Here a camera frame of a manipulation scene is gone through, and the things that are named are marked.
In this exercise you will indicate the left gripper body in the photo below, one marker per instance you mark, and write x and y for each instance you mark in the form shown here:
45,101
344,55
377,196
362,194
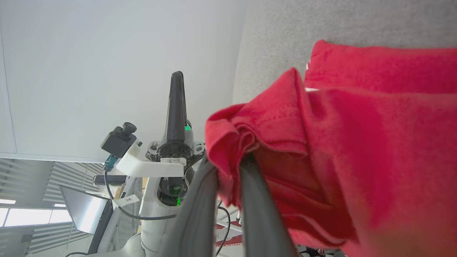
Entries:
175,150

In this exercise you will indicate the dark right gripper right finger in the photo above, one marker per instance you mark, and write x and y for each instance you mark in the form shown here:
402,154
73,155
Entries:
260,221

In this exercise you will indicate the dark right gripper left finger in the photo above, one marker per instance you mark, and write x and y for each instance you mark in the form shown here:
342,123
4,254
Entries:
192,221

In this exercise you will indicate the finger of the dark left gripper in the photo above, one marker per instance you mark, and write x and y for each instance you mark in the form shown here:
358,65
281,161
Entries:
176,107

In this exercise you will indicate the red white jersey shirt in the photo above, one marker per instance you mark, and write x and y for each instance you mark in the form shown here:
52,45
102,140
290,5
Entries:
357,142

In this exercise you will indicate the white perforated robot torso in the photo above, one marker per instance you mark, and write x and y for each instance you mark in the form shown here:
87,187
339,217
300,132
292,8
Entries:
123,228

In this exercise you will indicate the grey flat monitor screen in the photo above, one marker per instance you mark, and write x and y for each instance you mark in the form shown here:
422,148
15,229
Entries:
84,210

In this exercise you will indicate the white window blinds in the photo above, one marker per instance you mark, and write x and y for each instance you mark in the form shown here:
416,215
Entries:
21,178

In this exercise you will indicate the white left camera bracket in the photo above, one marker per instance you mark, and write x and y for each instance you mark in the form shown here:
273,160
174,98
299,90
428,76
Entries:
142,167

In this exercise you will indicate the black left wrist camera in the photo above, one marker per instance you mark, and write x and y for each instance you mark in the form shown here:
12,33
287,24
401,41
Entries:
117,141

